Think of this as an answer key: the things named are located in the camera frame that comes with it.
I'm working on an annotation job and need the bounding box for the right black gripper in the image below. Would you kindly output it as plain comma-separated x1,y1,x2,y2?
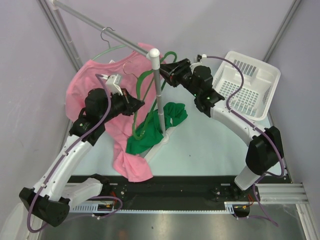
157,58,200,98

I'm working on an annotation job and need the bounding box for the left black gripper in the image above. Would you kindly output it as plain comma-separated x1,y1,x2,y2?
99,88,145,123

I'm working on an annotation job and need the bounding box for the pink t shirt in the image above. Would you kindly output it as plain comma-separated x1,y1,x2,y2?
65,41,173,183

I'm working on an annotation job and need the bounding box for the green t shirt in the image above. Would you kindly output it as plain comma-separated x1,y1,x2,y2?
126,102,188,155

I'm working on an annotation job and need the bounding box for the green hanger with gold hook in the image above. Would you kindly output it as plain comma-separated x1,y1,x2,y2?
122,51,178,141

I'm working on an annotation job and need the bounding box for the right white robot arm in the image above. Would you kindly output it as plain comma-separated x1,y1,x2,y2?
159,58,284,201

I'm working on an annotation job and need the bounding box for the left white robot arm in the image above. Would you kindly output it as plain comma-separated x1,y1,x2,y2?
19,88,145,227

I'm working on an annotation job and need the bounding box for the grey clothes rack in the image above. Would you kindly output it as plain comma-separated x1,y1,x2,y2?
51,0,181,163

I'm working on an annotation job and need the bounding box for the white plastic basket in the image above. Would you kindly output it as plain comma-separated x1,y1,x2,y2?
213,51,281,121

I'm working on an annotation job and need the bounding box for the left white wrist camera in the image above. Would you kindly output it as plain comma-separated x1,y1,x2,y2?
103,74,123,95

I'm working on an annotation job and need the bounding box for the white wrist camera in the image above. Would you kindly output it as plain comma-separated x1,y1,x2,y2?
103,74,123,95
194,54,207,63

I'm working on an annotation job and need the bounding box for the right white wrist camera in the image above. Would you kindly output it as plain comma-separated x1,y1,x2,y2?
194,54,207,63

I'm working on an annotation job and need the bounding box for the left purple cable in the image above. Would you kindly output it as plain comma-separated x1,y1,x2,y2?
26,73,112,233

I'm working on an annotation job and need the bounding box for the purple cable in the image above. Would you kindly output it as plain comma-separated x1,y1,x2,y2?
206,55,287,227
26,73,112,233

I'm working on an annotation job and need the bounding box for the light green wire hanger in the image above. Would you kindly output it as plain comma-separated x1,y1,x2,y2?
92,26,126,61

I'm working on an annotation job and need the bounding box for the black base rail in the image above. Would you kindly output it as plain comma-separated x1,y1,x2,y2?
67,175,293,210

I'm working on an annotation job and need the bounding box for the white cable duct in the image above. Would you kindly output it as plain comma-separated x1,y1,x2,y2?
69,201,253,218

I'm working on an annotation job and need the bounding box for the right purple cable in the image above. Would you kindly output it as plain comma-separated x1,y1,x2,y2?
206,55,287,227

